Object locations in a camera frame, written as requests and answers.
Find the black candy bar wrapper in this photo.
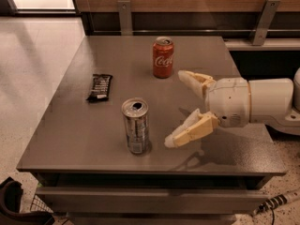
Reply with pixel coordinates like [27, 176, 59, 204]
[86, 74, 113, 102]

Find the metal bracket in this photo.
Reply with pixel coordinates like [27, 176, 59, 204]
[117, 0, 133, 36]
[250, 0, 280, 46]

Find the right metal bracket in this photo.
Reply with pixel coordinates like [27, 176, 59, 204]
[250, 0, 280, 46]

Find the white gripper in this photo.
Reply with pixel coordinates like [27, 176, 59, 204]
[164, 70, 250, 148]

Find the striped cable on floor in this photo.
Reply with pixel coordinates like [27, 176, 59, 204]
[251, 189, 300, 217]

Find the grey cabinet drawer front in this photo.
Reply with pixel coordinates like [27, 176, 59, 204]
[36, 187, 266, 214]

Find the left metal bracket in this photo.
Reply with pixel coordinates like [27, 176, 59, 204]
[117, 0, 133, 36]

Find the red coca-cola can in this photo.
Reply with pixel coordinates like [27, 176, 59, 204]
[153, 37, 174, 79]

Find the silver redbull can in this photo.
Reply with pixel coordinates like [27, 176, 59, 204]
[121, 97, 150, 155]

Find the wire basket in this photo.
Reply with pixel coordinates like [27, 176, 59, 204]
[30, 195, 53, 213]

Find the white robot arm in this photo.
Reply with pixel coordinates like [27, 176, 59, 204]
[164, 70, 300, 148]

